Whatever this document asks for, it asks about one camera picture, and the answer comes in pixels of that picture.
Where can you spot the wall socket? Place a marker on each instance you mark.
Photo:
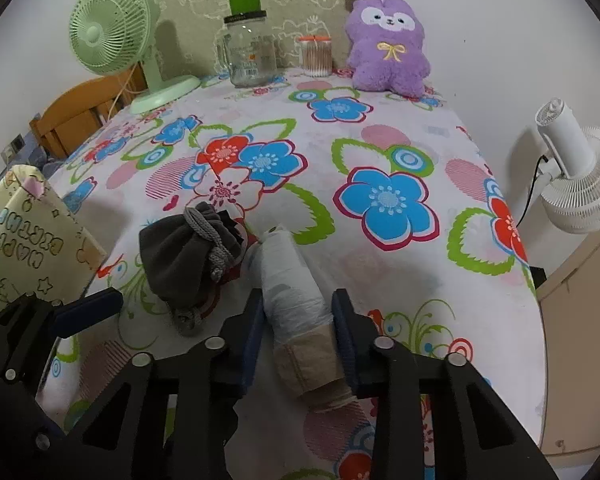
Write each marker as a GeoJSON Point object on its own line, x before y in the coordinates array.
{"type": "Point", "coordinates": [11, 150]}

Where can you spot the beige cabinet door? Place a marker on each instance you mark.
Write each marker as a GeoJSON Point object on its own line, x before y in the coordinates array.
{"type": "Point", "coordinates": [570, 307]}

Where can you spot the white standing fan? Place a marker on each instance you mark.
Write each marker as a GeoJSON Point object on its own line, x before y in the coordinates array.
{"type": "Point", "coordinates": [566, 178]}

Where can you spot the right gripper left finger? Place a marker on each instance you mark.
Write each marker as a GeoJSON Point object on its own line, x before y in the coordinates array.
{"type": "Point", "coordinates": [171, 418]}

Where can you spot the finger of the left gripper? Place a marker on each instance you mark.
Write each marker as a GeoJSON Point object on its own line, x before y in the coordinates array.
{"type": "Point", "coordinates": [71, 319]}
{"type": "Point", "coordinates": [10, 319]}

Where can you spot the cream birthday-print storage box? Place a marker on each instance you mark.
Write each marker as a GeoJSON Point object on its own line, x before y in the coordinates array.
{"type": "Point", "coordinates": [44, 250]}

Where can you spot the floral tablecloth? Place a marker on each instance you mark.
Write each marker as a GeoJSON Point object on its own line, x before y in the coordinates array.
{"type": "Point", "coordinates": [386, 198]}

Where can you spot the purple plush bunny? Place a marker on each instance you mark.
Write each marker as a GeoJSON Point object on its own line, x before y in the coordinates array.
{"type": "Point", "coordinates": [387, 48]}

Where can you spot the white and beige sock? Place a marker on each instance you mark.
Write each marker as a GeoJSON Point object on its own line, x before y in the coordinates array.
{"type": "Point", "coordinates": [304, 343]}

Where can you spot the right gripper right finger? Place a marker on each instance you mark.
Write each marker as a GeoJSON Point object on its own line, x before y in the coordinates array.
{"type": "Point", "coordinates": [444, 403]}

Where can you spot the glass jar green lid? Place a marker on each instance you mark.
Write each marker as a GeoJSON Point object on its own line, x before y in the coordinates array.
{"type": "Point", "coordinates": [246, 49]}

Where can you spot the green desk fan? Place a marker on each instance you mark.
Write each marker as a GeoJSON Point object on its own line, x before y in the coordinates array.
{"type": "Point", "coordinates": [111, 36]}

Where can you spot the grey drawstring pouch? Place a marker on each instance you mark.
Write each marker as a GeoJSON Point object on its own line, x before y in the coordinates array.
{"type": "Point", "coordinates": [185, 257]}

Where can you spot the cotton swab container orange lid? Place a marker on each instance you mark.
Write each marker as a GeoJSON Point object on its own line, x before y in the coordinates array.
{"type": "Point", "coordinates": [316, 55]}

